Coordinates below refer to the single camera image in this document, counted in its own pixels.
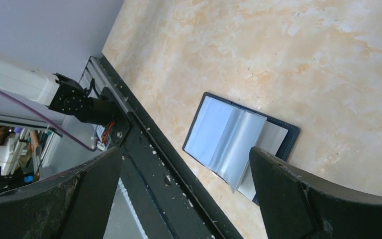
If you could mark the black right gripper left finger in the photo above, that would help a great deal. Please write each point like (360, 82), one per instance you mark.
(73, 204)

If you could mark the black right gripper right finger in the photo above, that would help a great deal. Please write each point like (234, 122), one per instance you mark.
(296, 204)

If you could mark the blue leather card holder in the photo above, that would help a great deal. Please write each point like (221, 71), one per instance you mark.
(222, 133)

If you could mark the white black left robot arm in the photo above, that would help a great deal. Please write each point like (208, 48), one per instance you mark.
(55, 91)

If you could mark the aluminium frame rail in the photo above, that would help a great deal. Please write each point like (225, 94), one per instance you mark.
(76, 203)

